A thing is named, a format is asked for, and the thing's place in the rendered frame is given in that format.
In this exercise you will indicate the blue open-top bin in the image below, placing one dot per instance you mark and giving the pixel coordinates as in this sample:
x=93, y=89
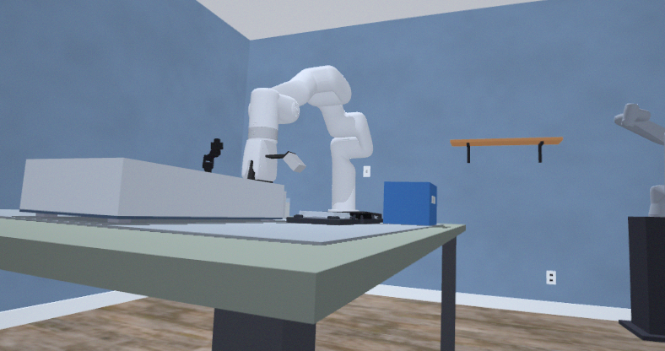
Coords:
x=409, y=203

